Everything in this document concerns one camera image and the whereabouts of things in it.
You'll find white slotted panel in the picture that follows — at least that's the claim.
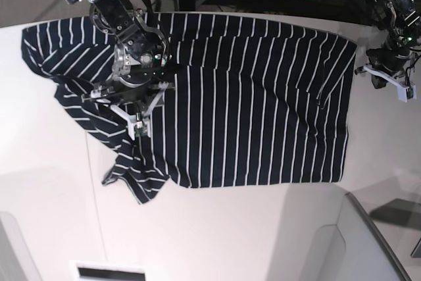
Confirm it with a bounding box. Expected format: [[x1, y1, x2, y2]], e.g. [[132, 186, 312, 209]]
[[70, 261, 147, 281]]

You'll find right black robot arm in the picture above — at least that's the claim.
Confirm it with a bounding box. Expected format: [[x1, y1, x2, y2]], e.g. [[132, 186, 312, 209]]
[[67, 0, 171, 122]]

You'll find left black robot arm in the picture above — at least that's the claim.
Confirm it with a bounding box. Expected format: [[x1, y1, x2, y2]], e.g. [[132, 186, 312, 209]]
[[355, 0, 420, 99]]

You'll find navy white striped t-shirt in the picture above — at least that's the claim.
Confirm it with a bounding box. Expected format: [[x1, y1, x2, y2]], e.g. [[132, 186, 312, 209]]
[[21, 13, 357, 203]]

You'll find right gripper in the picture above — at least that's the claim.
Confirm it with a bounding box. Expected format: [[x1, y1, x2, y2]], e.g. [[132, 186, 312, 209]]
[[82, 80, 175, 120]]

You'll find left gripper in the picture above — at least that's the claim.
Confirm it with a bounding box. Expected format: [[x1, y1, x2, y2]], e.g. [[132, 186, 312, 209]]
[[371, 75, 387, 89]]

